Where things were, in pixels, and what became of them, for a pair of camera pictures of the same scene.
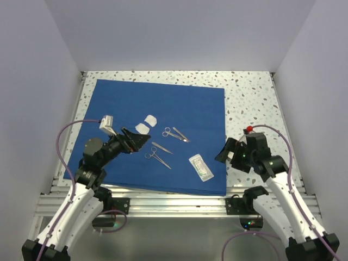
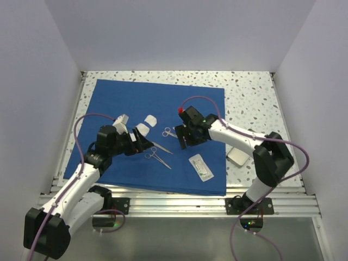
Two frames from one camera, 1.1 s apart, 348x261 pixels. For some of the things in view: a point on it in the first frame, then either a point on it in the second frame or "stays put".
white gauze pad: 151,120 stays put
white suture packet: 203,169 stays put
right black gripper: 234,147 → 181,131
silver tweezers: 161,148 stays put
